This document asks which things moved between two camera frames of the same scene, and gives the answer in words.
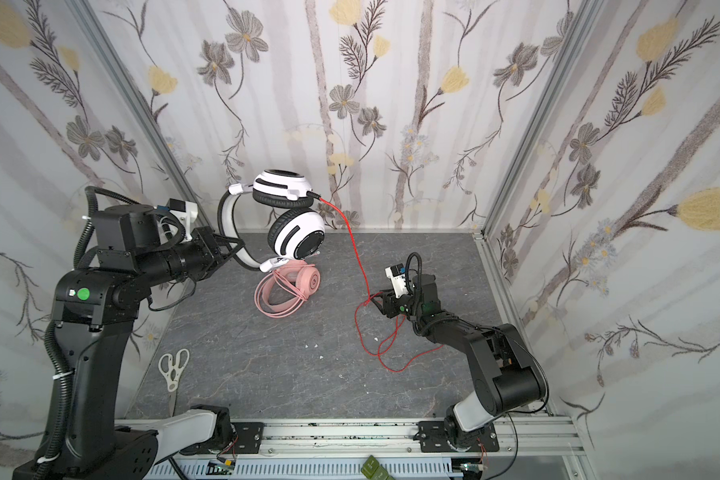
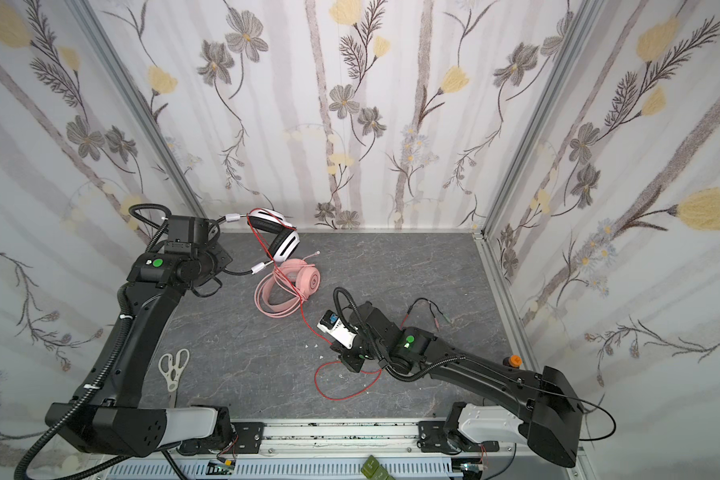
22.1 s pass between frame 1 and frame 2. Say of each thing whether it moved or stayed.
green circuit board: stayed
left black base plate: stayed
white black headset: moved
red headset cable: moved
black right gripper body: moved
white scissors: stayed
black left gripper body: stayed
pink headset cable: stayed
